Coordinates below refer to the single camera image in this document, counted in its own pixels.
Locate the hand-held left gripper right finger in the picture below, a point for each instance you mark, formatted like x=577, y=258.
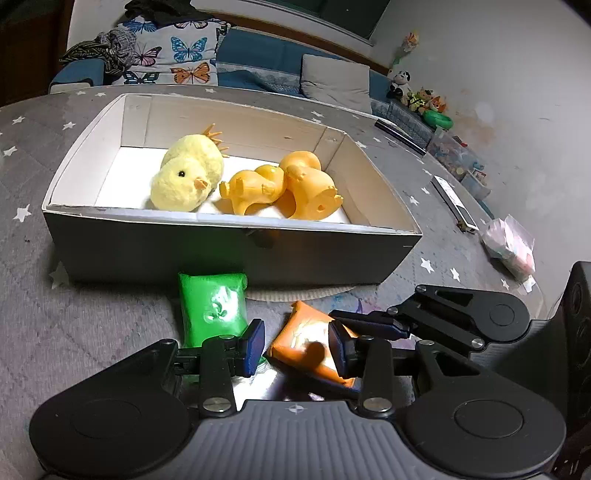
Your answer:
x=340, y=351

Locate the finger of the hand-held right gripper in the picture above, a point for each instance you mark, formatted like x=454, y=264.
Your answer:
x=406, y=318

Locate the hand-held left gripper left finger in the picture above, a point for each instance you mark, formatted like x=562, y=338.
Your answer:
x=254, y=347

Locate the orange packet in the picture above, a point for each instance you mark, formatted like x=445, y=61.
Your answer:
x=300, y=337

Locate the green packet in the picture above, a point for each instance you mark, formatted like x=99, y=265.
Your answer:
x=210, y=304

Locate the grey cardboard box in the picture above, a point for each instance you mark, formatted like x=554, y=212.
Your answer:
x=138, y=249

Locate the clear plastic bag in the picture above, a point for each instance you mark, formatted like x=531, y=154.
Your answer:
x=508, y=247

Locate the white flat remote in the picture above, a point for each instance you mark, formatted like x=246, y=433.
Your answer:
x=455, y=201

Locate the orange rubber duck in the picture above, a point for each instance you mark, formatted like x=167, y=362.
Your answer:
x=251, y=187
x=311, y=189

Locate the grey star-print blanket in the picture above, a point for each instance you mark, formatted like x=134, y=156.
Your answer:
x=92, y=318

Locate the clear toy storage box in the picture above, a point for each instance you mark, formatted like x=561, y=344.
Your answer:
x=457, y=157

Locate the yellow plush chick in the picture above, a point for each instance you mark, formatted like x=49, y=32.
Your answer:
x=184, y=177

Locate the black stick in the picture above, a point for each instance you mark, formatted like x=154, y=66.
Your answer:
x=400, y=134

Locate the cluster of small plush toys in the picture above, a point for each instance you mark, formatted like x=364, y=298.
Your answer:
x=427, y=99

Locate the black and white plush toy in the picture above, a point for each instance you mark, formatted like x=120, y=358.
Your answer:
x=400, y=84

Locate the grey pillow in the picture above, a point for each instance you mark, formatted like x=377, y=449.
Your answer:
x=337, y=81

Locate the flower toy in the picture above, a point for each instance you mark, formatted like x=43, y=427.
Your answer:
x=410, y=41

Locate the blue sofa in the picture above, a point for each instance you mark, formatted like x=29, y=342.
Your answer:
x=263, y=55

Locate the butterfly print cushion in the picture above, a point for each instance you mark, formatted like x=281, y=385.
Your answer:
x=180, y=50

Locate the dark crumpled clothes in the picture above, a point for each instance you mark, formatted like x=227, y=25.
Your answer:
x=106, y=48

